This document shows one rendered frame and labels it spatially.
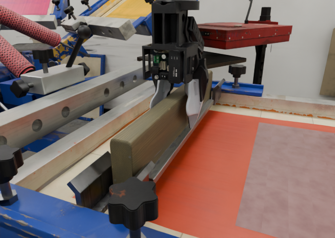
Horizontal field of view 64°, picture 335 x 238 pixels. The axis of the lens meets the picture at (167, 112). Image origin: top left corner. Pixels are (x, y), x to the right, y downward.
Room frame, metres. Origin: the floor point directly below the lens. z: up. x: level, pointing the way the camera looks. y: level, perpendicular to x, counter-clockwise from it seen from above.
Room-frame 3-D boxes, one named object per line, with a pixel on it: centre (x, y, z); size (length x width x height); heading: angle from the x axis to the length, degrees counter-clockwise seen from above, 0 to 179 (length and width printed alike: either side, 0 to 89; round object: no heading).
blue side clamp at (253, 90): (0.73, -0.11, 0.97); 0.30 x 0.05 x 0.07; 68
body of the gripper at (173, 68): (0.44, -0.01, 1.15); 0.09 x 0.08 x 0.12; 158
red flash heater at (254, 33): (1.65, -0.37, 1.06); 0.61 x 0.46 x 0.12; 128
